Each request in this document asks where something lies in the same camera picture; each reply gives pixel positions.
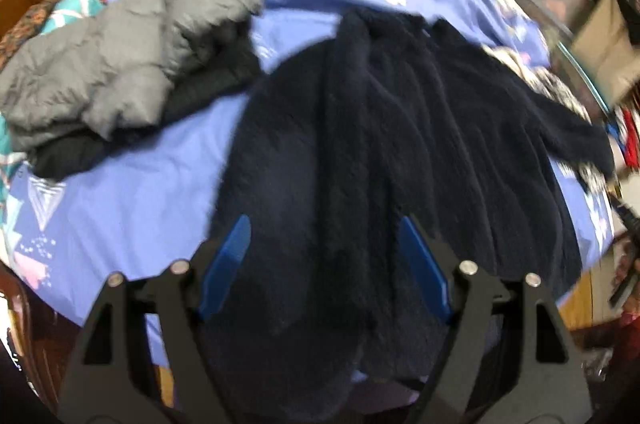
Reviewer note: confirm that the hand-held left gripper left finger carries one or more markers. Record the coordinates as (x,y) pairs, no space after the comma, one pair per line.
(225,264)

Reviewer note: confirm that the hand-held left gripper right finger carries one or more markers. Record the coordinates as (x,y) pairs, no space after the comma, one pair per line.
(422,266)

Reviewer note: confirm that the navy fleece garment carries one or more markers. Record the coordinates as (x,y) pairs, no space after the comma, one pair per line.
(375,154)

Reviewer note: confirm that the blue printed bedsheet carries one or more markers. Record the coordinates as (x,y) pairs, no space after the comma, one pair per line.
(150,184)

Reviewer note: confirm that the black garment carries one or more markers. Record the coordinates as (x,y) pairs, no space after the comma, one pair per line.
(210,84)

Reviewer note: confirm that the grey puffer jacket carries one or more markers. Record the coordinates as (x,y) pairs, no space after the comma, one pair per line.
(125,54)

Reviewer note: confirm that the red white blue cloth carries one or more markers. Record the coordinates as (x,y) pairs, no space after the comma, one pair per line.
(627,129)

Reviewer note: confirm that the cardboard box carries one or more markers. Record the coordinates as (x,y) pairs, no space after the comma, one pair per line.
(600,39)

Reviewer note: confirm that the teal patterned cloth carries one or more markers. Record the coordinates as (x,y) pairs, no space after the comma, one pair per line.
(75,6)

